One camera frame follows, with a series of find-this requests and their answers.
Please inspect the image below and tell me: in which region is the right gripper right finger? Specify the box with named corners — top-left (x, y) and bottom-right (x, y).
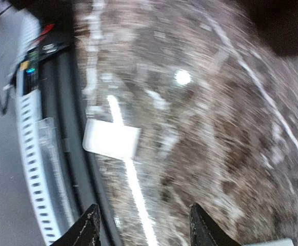
top-left (189, 202), bottom-right (241, 246)

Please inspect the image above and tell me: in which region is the white slotted cable duct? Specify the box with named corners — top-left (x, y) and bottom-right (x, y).
top-left (14, 15), bottom-right (62, 245)

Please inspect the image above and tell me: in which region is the white battery cover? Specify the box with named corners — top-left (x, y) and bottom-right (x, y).
top-left (83, 119), bottom-right (141, 160)

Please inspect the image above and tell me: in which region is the white remote control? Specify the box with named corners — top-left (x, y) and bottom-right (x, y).
top-left (244, 238), bottom-right (294, 246)

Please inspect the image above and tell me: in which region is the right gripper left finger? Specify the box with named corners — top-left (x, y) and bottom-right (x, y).
top-left (52, 203), bottom-right (101, 246)

